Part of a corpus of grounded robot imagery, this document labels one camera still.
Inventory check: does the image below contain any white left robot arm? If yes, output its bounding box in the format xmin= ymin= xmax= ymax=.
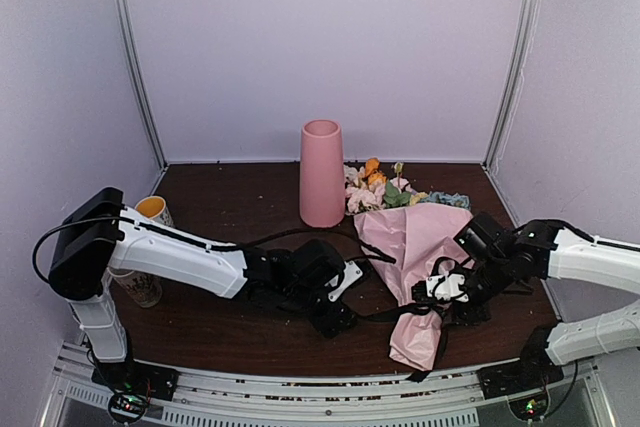
xmin=48 ymin=187 xmax=362 ymax=391

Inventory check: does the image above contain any clear printed glass cup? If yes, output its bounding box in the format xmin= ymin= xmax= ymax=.
xmin=108 ymin=267 xmax=163 ymax=308

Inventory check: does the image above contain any yellow-inside paper cup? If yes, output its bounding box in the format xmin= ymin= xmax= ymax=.
xmin=135 ymin=196 xmax=174 ymax=227

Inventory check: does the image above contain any pink wrapping paper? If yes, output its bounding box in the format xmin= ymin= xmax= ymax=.
xmin=353 ymin=203 xmax=472 ymax=371

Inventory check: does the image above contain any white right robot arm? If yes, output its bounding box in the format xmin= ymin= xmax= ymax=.
xmin=411 ymin=212 xmax=639 ymax=389

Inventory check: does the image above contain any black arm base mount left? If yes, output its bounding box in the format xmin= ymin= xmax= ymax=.
xmin=91 ymin=361 xmax=179 ymax=401

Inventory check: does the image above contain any aluminium left corner post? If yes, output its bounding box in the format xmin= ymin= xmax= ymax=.
xmin=114 ymin=0 xmax=168 ymax=171

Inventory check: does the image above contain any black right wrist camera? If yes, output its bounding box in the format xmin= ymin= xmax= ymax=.
xmin=454 ymin=212 xmax=508 ymax=261

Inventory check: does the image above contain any aluminium front rail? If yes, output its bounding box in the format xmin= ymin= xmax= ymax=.
xmin=49 ymin=341 xmax=601 ymax=427

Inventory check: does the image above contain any aluminium right corner post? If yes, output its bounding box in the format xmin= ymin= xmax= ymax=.
xmin=483 ymin=0 xmax=540 ymax=175

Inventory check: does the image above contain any aluminium corner post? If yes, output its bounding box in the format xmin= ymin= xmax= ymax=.
xmin=114 ymin=0 xmax=168 ymax=171
xmin=483 ymin=0 xmax=540 ymax=175

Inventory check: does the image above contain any pink vase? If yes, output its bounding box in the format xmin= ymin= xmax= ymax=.
xmin=299 ymin=119 xmax=345 ymax=228

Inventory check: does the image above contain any artificial flower bouquet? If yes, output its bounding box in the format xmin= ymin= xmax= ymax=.
xmin=343 ymin=157 xmax=471 ymax=216

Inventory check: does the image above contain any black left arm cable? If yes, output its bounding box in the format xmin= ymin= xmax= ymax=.
xmin=32 ymin=219 xmax=121 ymax=288

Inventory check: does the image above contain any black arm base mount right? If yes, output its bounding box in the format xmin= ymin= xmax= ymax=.
xmin=477 ymin=360 xmax=564 ymax=399

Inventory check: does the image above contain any black ribbon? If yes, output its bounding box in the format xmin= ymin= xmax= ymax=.
xmin=359 ymin=239 xmax=468 ymax=383

